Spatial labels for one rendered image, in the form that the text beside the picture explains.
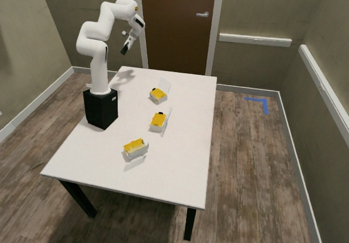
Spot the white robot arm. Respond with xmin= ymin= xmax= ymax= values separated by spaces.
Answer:
xmin=76 ymin=0 xmax=145 ymax=95

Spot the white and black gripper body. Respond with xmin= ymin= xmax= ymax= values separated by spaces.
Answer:
xmin=124 ymin=35 xmax=136 ymax=50

